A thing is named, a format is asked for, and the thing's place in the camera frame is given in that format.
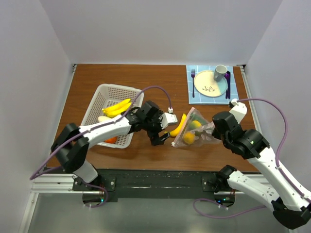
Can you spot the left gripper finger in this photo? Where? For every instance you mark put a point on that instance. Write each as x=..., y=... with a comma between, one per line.
x=154, y=138
x=163, y=138

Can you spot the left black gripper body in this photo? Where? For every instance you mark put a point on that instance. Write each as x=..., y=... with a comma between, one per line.
x=153, y=125

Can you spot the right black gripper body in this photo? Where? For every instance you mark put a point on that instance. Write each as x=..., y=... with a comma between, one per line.
x=218, y=135

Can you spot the yellow fake fruit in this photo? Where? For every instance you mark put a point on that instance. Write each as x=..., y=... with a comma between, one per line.
x=176, y=131

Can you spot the yellow orange fake pear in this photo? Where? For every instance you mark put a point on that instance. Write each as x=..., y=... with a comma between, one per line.
x=189, y=138

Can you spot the clear zip top bag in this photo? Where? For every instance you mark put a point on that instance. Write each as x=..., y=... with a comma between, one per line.
x=205, y=138

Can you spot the orange fake fruit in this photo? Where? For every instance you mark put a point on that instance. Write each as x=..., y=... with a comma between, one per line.
x=111, y=140

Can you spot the yellow fake banana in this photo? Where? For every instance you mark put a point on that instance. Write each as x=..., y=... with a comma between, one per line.
x=117, y=109

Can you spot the white fake radish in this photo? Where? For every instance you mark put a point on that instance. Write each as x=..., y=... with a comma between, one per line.
x=103, y=118

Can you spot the white perforated plastic basket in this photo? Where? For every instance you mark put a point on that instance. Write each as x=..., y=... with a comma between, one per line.
x=107, y=95

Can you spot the dark green fake cucumber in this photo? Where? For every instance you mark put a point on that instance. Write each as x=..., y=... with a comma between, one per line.
x=199, y=118

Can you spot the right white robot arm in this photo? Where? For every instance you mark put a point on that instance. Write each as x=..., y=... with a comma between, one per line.
x=289, y=207

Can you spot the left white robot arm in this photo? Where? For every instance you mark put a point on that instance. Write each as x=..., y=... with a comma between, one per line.
x=72, y=145

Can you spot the yellow green fake lemon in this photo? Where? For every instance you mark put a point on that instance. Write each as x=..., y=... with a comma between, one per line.
x=195, y=127

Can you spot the cream and blue plate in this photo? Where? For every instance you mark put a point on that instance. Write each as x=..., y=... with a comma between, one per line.
x=205, y=84

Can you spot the purple plastic spoon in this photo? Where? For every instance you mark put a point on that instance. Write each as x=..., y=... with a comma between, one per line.
x=227, y=84

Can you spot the purple plastic knife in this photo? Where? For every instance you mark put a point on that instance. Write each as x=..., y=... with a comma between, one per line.
x=229, y=85

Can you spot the grey mug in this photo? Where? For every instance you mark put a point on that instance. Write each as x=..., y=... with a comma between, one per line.
x=219, y=72

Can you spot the purple plastic fork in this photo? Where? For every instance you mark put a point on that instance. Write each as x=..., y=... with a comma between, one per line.
x=193, y=76

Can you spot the blue checkered placemat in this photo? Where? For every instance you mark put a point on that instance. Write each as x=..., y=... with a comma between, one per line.
x=201, y=99

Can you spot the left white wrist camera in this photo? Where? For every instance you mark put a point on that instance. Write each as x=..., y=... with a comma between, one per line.
x=168, y=118

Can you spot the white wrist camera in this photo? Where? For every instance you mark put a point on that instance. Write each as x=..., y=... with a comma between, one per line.
x=168, y=118
x=239, y=110

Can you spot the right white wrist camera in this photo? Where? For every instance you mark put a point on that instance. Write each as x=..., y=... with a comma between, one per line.
x=239, y=110

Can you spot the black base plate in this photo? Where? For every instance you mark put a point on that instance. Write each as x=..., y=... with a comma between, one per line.
x=160, y=184

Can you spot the front aluminium rail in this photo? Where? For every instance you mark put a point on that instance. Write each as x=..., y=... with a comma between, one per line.
x=63, y=183

